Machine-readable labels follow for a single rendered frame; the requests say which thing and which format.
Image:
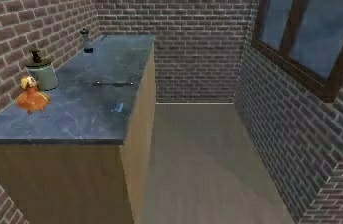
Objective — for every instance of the orange round vase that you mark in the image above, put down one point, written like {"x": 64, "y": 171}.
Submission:
{"x": 32, "y": 98}

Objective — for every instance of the small blue card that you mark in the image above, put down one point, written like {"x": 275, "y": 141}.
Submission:
{"x": 118, "y": 107}

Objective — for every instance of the dark butter knife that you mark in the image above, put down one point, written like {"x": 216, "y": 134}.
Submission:
{"x": 112, "y": 83}

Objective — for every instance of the wooden counter with dark top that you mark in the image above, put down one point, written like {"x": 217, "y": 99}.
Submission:
{"x": 89, "y": 110}

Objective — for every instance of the clear pepper mill black cap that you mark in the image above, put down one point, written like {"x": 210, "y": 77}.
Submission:
{"x": 87, "y": 42}

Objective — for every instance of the pale green soap dispenser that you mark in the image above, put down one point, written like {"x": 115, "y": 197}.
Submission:
{"x": 44, "y": 76}

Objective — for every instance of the dark framed window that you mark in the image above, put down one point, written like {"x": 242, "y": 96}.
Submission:
{"x": 315, "y": 36}

